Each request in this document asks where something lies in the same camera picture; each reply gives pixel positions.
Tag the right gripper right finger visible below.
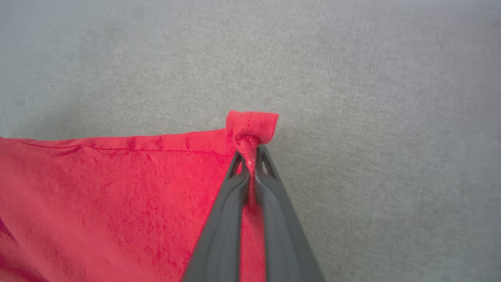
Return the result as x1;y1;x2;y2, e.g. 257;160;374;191
254;145;326;282

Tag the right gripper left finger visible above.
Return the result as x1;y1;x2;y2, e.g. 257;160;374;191
182;151;251;282

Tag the red Bulls jersey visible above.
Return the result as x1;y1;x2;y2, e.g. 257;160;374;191
0;110;279;282

